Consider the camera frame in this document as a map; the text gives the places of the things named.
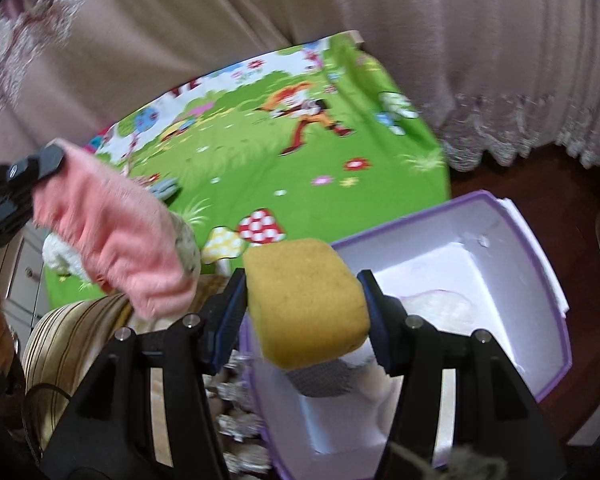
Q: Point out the beige curtain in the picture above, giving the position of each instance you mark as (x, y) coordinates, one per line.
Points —
(496, 77)

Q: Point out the silver lace trim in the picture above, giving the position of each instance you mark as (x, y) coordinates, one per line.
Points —
(237, 426)

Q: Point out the white drawer cabinet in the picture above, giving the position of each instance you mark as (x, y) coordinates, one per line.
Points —
(22, 283)

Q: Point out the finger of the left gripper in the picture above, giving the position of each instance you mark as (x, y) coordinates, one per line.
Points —
(17, 183)

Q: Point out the striped beige sofa cushion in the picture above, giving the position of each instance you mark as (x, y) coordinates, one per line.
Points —
(64, 345)

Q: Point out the purple white storage box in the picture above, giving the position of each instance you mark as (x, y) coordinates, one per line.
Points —
(470, 264)

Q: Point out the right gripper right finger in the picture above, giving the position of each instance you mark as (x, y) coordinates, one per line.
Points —
(499, 431)

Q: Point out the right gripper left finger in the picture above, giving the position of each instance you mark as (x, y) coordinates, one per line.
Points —
(105, 431)

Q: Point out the white fluffy cloth pink trim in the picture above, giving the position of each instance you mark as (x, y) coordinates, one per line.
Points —
(63, 259)

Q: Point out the grey knitted cloth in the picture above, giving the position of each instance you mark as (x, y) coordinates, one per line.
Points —
(324, 380)

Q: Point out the yellow sponge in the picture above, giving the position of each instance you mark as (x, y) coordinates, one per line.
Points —
(305, 305)

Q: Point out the green cartoon play mat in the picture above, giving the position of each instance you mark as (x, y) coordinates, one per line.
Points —
(309, 141)

